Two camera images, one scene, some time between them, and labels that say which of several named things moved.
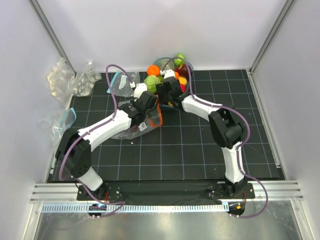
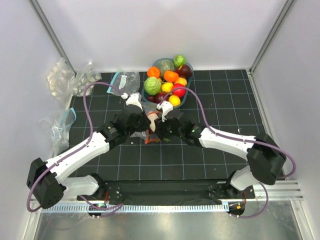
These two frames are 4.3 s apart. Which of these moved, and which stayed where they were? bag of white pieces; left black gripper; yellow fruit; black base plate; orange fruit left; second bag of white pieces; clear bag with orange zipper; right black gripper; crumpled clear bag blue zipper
Moved: right black gripper; left black gripper; clear bag with orange zipper
Stayed: bag of white pieces; orange fruit left; second bag of white pieces; yellow fruit; crumpled clear bag blue zipper; black base plate
